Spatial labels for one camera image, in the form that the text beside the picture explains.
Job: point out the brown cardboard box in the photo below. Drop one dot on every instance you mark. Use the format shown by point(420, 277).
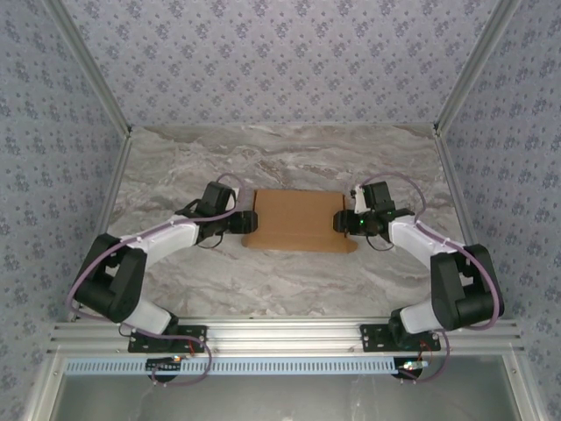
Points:
point(298, 223)

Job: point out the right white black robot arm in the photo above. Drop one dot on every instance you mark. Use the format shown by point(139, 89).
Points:
point(416, 234)

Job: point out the small circuit board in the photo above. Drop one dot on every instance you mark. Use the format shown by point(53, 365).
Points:
point(162, 364)
point(409, 365)

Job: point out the grey metal lower panel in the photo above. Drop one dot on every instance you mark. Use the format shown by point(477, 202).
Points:
point(285, 399)

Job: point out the aluminium side rail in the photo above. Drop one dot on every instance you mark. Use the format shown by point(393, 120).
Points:
point(452, 184)
point(115, 175)

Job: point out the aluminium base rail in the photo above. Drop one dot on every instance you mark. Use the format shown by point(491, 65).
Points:
point(285, 335)

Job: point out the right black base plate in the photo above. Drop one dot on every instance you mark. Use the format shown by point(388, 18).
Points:
point(372, 337)

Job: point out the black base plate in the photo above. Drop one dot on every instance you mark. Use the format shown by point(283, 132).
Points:
point(195, 335)
point(372, 337)

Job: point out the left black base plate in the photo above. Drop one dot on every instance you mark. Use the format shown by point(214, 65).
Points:
point(195, 335)

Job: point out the aluminium frame post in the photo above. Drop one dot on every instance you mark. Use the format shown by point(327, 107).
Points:
point(474, 66)
point(91, 66)

